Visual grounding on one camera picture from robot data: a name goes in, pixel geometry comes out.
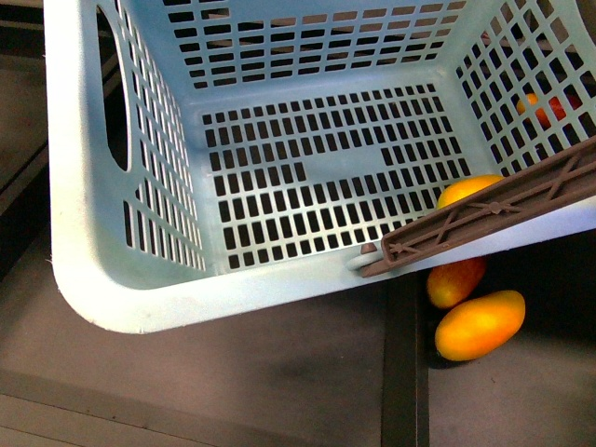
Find brown basket handle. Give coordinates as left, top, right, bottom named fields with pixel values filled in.
left=359, top=137, right=595, bottom=278

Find yellow orange mango lower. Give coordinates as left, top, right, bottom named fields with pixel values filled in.
left=434, top=290, right=526, bottom=361

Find red orange mango far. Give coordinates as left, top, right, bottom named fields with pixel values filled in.
left=515, top=93, right=582, bottom=129

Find black fruit tray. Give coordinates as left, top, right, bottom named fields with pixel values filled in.
left=1, top=4, right=595, bottom=446

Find red yellow mango upper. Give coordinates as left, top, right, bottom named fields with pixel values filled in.
left=427, top=257, right=487, bottom=309

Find yellow lemon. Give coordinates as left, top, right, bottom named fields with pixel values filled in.
left=437, top=174, right=503, bottom=210

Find light blue plastic basket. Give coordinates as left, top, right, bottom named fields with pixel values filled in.
left=44, top=1, right=595, bottom=333

